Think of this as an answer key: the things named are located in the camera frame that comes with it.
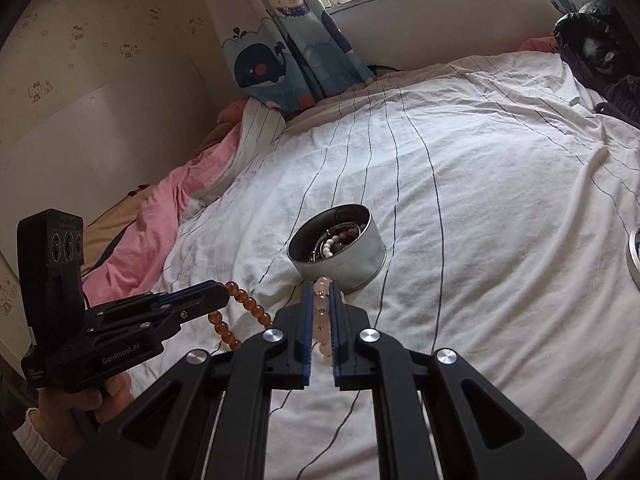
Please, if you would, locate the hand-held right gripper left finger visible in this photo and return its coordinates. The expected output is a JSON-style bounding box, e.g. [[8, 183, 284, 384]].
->
[[57, 280, 315, 480]]

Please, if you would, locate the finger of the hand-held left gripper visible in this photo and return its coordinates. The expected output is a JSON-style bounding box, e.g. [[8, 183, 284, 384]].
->
[[94, 281, 224, 314], [86, 286, 232, 337]]

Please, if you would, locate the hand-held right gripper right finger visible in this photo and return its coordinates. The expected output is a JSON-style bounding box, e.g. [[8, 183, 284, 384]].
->
[[330, 282, 587, 480]]

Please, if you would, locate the pink bead bracelet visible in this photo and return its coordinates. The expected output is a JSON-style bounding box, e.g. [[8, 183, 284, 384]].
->
[[311, 275, 346, 367]]

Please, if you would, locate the amber bead bracelet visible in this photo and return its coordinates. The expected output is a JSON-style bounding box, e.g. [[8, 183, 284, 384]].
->
[[207, 281, 273, 352]]

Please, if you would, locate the round metal tin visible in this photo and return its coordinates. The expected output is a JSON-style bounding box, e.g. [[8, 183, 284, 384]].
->
[[286, 203, 388, 294]]

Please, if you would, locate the white bead bracelet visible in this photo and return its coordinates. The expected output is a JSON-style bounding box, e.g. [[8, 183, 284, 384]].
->
[[320, 232, 353, 261]]

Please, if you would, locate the dark red bead bracelet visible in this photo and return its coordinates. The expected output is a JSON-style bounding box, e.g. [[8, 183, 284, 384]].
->
[[332, 225, 363, 251]]

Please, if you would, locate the person's left forearm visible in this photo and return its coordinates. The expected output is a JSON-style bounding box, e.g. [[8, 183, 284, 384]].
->
[[12, 407, 68, 461]]

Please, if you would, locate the person's left hand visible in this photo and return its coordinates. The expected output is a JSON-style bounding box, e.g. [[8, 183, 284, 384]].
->
[[37, 372, 136, 441]]

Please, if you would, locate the pink blanket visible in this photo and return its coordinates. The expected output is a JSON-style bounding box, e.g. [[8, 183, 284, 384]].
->
[[80, 97, 288, 306]]

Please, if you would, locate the white striped bed sheet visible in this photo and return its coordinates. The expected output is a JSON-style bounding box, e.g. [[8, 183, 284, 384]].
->
[[127, 52, 640, 480]]

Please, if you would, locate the round metal tin lid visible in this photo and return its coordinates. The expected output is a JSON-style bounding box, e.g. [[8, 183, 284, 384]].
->
[[626, 225, 640, 276]]

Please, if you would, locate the pink cloth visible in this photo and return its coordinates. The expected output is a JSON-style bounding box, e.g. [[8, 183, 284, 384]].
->
[[517, 35, 563, 55]]

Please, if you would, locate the black clothing pile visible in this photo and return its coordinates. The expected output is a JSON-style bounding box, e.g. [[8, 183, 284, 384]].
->
[[554, 0, 640, 128]]

